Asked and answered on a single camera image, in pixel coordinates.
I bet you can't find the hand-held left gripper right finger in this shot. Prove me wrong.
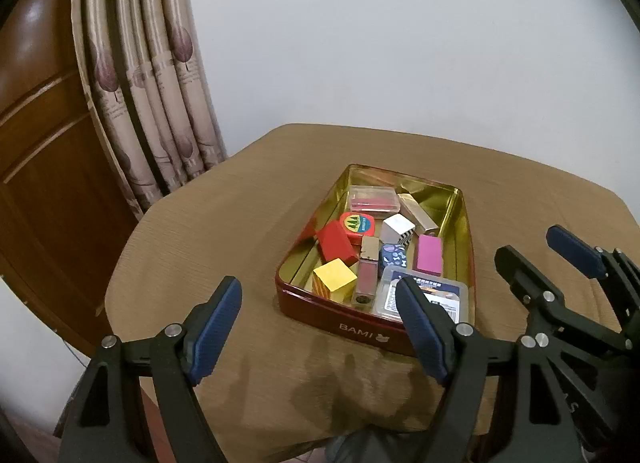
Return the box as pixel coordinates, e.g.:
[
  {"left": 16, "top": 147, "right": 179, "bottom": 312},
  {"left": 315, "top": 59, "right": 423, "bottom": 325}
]
[{"left": 395, "top": 275, "right": 583, "bottom": 463}]

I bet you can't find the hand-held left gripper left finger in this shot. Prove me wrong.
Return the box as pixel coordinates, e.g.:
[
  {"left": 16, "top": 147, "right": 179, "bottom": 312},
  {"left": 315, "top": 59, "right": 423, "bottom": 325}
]
[{"left": 52, "top": 275, "right": 244, "bottom": 463}]

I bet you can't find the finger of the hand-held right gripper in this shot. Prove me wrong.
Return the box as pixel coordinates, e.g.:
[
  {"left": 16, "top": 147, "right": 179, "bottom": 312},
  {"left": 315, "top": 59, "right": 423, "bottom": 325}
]
[
  {"left": 546, "top": 225, "right": 640, "bottom": 334},
  {"left": 494, "top": 244, "right": 631, "bottom": 354}
]

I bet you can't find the clear case with blue label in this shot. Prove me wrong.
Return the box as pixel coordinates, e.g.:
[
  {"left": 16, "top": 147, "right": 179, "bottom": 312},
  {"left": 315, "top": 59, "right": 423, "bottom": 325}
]
[{"left": 372, "top": 265, "right": 473, "bottom": 328}]

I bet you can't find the dark patterned cube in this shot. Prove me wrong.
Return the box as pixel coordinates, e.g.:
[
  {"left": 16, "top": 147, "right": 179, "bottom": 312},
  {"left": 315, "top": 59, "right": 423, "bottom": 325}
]
[{"left": 379, "top": 242, "right": 410, "bottom": 276}]

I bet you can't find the pink block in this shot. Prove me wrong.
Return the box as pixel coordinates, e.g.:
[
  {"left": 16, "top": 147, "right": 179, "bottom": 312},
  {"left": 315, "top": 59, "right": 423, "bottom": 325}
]
[{"left": 415, "top": 234, "right": 445, "bottom": 276}]

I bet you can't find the pink and beige lighter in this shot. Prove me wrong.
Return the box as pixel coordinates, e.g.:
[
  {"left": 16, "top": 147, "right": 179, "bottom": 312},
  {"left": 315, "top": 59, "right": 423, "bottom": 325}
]
[{"left": 351, "top": 236, "right": 381, "bottom": 308}]

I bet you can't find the yellow block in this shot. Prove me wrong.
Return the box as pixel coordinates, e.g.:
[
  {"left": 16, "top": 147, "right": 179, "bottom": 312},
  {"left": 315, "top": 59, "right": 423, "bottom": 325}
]
[{"left": 312, "top": 258, "right": 357, "bottom": 301}]

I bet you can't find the red tin box gold interior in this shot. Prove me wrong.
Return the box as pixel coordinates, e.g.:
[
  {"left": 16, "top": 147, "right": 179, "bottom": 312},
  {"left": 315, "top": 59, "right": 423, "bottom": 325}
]
[{"left": 274, "top": 163, "right": 476, "bottom": 358}]

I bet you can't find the white striped cube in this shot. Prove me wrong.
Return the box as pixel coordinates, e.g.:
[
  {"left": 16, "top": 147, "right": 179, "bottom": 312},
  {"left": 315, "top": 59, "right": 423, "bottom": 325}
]
[{"left": 381, "top": 213, "right": 417, "bottom": 246}]

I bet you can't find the beige metallic box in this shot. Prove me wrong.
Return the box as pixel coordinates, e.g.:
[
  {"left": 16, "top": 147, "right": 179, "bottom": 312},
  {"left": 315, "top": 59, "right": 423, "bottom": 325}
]
[{"left": 397, "top": 193, "right": 441, "bottom": 236}]

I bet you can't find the red block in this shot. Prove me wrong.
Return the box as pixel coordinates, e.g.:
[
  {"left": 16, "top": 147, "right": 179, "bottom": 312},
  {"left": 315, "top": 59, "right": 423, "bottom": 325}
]
[{"left": 315, "top": 220, "right": 360, "bottom": 265}]

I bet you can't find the red tape measure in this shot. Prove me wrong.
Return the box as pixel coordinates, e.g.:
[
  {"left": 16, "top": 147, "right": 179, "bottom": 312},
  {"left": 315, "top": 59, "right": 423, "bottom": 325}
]
[{"left": 337, "top": 212, "right": 376, "bottom": 245}]

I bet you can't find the grey clothing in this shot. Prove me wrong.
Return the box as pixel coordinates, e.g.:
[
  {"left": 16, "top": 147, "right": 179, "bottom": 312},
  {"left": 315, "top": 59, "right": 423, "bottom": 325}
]
[{"left": 325, "top": 430, "right": 451, "bottom": 463}]

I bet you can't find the clear case with red contents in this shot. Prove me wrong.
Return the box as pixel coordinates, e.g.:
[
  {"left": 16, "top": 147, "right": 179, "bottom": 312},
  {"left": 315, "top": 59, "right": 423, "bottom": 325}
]
[{"left": 347, "top": 184, "right": 402, "bottom": 214}]

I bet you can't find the brown wooden door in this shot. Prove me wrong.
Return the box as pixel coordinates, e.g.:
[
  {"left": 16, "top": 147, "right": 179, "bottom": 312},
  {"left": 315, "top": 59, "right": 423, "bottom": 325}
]
[{"left": 0, "top": 0, "right": 151, "bottom": 356}]

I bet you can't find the beige patterned curtain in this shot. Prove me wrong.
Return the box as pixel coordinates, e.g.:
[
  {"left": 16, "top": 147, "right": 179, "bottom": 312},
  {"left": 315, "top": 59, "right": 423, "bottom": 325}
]
[{"left": 70, "top": 0, "right": 228, "bottom": 221}]

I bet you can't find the thin dark cable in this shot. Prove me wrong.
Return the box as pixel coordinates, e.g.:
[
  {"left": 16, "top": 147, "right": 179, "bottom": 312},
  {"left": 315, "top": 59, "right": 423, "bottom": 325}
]
[{"left": 52, "top": 328, "right": 88, "bottom": 369}]

